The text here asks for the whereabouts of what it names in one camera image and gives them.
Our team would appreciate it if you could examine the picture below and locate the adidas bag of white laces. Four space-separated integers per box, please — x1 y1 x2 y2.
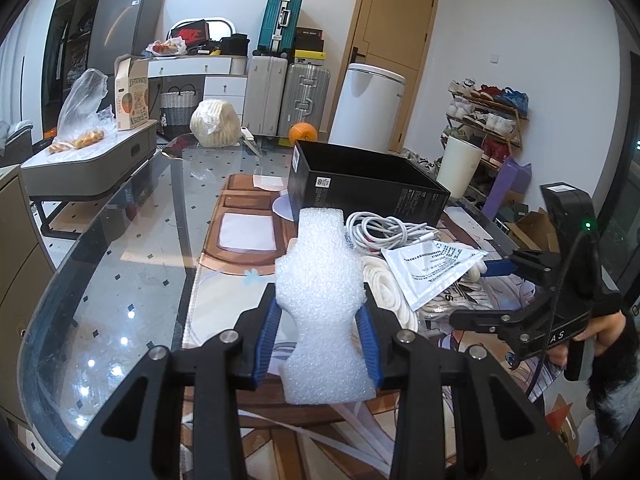
416 280 498 332

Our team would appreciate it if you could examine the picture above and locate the clear bag of white rope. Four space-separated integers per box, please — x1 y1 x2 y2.
361 256 419 332

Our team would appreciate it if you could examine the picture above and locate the white foam sheet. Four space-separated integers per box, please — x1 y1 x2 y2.
274 208 375 405

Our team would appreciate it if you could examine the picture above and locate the right hand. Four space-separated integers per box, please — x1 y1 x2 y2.
547 311 627 367

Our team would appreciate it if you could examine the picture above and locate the purple paper bag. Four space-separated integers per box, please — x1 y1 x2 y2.
482 156 533 221

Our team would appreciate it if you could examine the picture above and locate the cream tumbler cup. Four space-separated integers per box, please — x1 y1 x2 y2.
436 136 483 200

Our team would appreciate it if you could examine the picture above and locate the shoe rack with shoes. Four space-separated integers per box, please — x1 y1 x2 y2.
440 78 529 171

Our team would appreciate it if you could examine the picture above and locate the white cylindrical appliance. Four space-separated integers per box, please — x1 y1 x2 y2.
329 63 406 153

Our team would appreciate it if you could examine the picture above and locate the black cardboard box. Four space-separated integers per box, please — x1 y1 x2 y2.
288 141 450 226

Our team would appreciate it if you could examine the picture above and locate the grey tray table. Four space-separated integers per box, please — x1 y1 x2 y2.
21 119 157 240

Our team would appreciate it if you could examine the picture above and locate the orange fruit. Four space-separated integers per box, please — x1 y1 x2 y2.
288 122 318 144

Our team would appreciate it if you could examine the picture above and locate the silver suitcase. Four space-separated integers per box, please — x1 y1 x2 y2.
278 63 331 138

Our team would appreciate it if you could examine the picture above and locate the wooden door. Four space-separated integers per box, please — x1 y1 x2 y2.
330 0 438 152

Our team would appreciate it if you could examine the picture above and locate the clear plastic bag of snacks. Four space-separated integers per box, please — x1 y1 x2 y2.
48 68 117 154

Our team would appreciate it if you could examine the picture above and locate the white cabbage in wrap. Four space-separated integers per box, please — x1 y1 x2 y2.
190 99 242 148

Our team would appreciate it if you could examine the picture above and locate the white suitcase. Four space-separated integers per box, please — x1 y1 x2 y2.
243 56 288 136

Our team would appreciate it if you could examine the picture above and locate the woven basket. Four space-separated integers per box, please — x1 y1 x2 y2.
160 84 200 140

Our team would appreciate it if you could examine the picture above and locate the cardboard fruit box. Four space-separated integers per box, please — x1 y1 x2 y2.
114 55 149 131

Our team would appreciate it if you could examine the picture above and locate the teal suitcase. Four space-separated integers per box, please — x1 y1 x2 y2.
257 0 303 55

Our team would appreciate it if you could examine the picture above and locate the white drawer desk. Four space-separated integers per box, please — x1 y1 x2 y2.
148 55 247 119

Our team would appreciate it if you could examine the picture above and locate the black glass cabinet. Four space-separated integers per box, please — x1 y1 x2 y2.
41 0 99 132

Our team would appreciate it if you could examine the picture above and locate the red black bag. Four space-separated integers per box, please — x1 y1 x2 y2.
167 20 210 54

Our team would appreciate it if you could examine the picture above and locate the dark grey large box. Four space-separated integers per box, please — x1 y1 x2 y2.
87 0 162 76

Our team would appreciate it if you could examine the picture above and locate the white coiled cable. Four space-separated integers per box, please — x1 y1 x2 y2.
344 210 444 258

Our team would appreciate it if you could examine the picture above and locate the knife with white handle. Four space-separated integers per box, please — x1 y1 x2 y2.
241 127 262 157

